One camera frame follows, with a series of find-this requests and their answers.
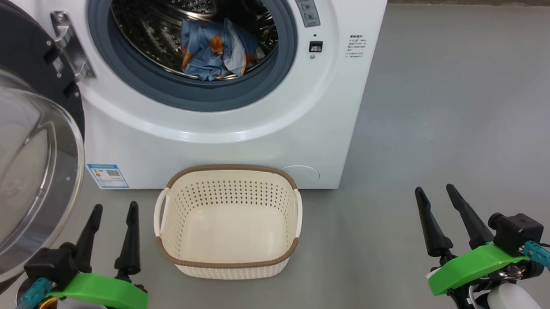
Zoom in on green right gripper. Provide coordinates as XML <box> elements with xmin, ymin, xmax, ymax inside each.
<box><xmin>409</xmin><ymin>182</ymin><xmax>535</xmax><ymax>301</ymax></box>

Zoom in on blue energy label sticker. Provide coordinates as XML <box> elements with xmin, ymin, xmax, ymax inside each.
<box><xmin>86</xmin><ymin>163</ymin><xmax>130</xmax><ymax>190</ymax></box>

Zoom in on grey rubber door gasket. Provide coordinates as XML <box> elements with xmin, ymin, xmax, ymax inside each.
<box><xmin>82</xmin><ymin>0</ymin><xmax>300</xmax><ymax>117</ymax></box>

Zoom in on blue cartoon print garment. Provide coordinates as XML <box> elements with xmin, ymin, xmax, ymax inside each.
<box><xmin>220</xmin><ymin>18</ymin><xmax>260</xmax><ymax>76</ymax></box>
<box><xmin>179</xmin><ymin>18</ymin><xmax>231</xmax><ymax>83</ymax></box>

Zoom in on cream perforated laundry basket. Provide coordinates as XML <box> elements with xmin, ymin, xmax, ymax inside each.
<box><xmin>151</xmin><ymin>160</ymin><xmax>306</xmax><ymax>284</ymax></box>

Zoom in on round white filter cover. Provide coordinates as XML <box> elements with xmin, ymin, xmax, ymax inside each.
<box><xmin>281</xmin><ymin>164</ymin><xmax>321</xmax><ymax>188</ymax></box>

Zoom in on teal left camera cable connector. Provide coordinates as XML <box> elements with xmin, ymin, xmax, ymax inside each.
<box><xmin>15</xmin><ymin>277</ymin><xmax>55</xmax><ymax>309</ymax></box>

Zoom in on grey warning sticker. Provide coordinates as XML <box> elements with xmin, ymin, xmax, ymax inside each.
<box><xmin>286</xmin><ymin>0</ymin><xmax>322</xmax><ymax>29</ymax></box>

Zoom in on white front-load washing machine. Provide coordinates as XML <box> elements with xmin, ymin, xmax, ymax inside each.
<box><xmin>0</xmin><ymin>0</ymin><xmax>390</xmax><ymax>204</ymax></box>

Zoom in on stainless steel washing machine drum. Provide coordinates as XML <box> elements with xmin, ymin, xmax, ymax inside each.
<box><xmin>107</xmin><ymin>0</ymin><xmax>281</xmax><ymax>84</ymax></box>

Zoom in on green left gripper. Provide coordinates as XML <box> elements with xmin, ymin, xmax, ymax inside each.
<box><xmin>50</xmin><ymin>197</ymin><xmax>154</xmax><ymax>309</ymax></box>

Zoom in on small printed text label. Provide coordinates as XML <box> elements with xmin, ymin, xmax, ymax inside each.
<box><xmin>347</xmin><ymin>34</ymin><xmax>368</xmax><ymax>60</ymax></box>

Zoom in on teal camera cable connector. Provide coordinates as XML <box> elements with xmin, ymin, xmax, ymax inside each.
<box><xmin>522</xmin><ymin>241</ymin><xmax>550</xmax><ymax>278</ymax></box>
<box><xmin>15</xmin><ymin>277</ymin><xmax>55</xmax><ymax>309</ymax></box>

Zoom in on black round glass washer door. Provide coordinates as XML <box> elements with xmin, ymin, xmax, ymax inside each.
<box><xmin>0</xmin><ymin>0</ymin><xmax>94</xmax><ymax>309</ymax></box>

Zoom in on teal right camera cable connector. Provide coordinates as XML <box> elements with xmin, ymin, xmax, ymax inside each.
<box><xmin>522</xmin><ymin>241</ymin><xmax>550</xmax><ymax>278</ymax></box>

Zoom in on silver metal door hinge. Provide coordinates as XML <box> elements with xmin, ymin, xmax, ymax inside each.
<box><xmin>47</xmin><ymin>11</ymin><xmax>99</xmax><ymax>83</ymax></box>

